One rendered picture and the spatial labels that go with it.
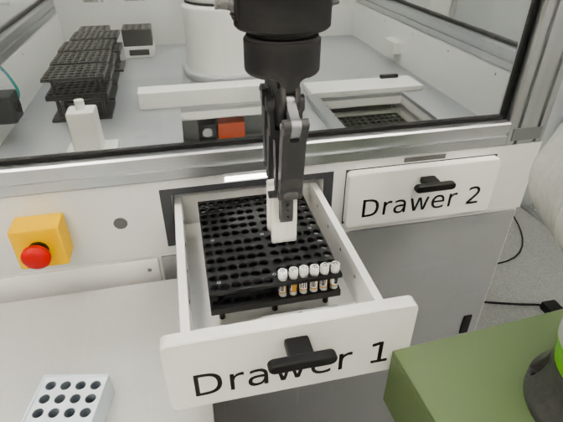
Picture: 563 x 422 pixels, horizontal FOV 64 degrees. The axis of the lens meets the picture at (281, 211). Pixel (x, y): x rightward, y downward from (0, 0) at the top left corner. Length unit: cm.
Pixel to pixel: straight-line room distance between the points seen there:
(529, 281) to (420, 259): 124
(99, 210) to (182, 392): 34
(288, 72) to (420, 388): 37
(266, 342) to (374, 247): 45
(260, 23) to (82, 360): 53
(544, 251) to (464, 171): 156
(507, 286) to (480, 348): 151
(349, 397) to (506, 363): 70
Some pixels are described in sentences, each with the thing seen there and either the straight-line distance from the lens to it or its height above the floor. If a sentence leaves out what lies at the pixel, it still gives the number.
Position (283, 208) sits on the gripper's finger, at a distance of 50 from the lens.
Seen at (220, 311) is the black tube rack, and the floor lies 87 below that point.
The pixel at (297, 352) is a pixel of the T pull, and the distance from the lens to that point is 50.
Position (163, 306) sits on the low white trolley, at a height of 76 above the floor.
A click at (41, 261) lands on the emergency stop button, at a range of 75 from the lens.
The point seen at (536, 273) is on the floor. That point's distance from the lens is 226.
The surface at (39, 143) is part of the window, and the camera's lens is 75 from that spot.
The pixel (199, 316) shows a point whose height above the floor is 84.
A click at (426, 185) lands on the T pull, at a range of 81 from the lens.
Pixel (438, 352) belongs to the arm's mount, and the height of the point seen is 86.
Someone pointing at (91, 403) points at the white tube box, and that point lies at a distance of 65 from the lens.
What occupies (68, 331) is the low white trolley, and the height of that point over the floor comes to 76.
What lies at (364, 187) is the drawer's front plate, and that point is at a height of 90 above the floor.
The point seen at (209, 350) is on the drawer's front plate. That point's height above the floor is 91.
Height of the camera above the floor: 130
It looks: 33 degrees down
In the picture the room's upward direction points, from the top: straight up
